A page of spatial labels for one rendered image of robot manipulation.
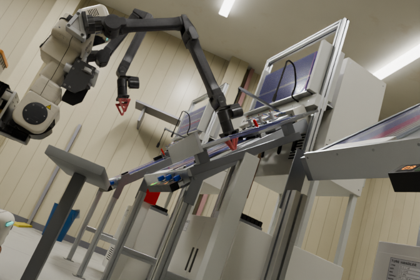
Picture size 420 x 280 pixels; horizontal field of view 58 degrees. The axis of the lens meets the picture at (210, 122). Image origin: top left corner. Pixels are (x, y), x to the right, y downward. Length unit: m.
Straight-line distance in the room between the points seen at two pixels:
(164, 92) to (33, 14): 2.34
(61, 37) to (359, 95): 1.62
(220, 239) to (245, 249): 0.45
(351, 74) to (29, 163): 4.63
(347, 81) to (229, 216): 1.22
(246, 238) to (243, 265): 0.12
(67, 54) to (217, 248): 1.19
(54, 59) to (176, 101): 4.15
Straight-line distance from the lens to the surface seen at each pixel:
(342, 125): 2.18
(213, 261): 1.35
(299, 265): 1.97
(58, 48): 2.01
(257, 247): 1.82
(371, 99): 2.39
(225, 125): 1.84
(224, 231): 1.35
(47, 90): 1.91
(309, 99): 2.08
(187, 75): 6.19
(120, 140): 5.78
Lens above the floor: 0.40
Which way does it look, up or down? 19 degrees up
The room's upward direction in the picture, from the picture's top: 22 degrees clockwise
